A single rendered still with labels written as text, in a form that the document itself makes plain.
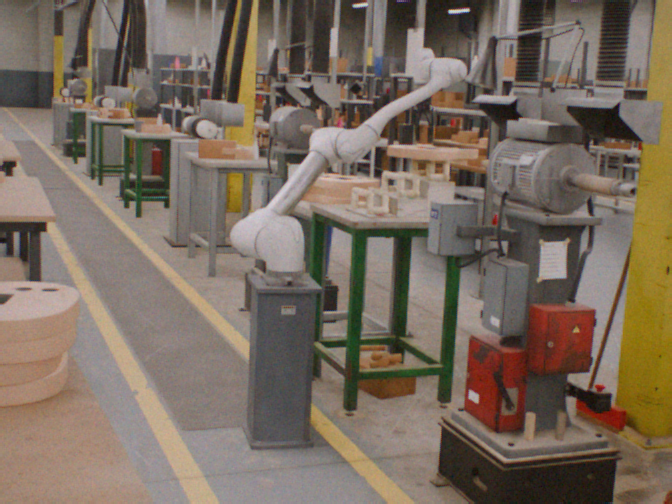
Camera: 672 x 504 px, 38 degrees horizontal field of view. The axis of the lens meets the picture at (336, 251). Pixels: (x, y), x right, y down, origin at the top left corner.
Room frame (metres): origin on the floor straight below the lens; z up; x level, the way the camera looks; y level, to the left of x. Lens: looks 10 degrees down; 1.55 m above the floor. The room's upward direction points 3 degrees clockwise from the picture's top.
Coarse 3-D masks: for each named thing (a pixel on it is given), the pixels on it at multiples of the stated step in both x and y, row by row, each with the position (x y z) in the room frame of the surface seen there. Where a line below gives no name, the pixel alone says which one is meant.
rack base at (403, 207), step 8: (392, 192) 4.78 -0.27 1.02; (376, 200) 4.74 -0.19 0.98; (392, 200) 4.59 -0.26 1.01; (400, 200) 4.54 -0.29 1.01; (408, 200) 4.56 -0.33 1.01; (416, 200) 4.58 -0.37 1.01; (424, 200) 4.60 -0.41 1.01; (392, 208) 4.58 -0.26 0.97; (400, 208) 4.55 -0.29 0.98; (408, 208) 4.56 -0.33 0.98; (416, 208) 4.58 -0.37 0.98; (424, 208) 4.60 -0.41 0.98; (400, 216) 4.55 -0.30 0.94; (408, 216) 4.56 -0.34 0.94; (416, 216) 4.58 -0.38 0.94; (424, 216) 4.60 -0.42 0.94
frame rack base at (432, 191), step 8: (408, 184) 4.79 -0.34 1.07; (424, 184) 4.64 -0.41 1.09; (432, 184) 4.61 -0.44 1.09; (440, 184) 4.63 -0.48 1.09; (448, 184) 4.65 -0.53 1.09; (424, 192) 4.63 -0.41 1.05; (432, 192) 4.61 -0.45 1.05; (440, 192) 4.63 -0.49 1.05; (448, 192) 4.65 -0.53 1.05; (432, 200) 4.61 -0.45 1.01; (440, 200) 4.63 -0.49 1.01; (448, 200) 4.65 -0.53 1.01
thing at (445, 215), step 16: (432, 208) 3.67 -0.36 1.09; (448, 208) 3.61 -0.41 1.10; (464, 208) 3.64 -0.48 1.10; (432, 224) 3.66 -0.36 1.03; (448, 224) 3.61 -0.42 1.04; (464, 224) 3.64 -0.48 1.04; (432, 240) 3.65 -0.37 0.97; (448, 240) 3.61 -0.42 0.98; (464, 240) 3.64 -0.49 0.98; (480, 256) 3.61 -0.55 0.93; (496, 256) 3.55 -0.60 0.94
